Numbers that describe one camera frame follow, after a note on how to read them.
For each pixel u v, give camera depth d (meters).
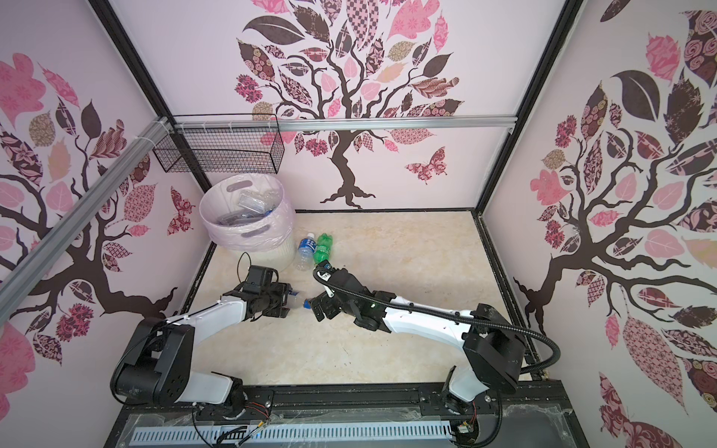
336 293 0.57
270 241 0.83
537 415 0.72
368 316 0.58
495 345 0.43
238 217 0.93
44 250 0.54
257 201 0.93
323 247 1.02
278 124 0.90
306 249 1.01
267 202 0.90
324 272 0.67
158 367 0.43
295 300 0.88
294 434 0.70
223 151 1.42
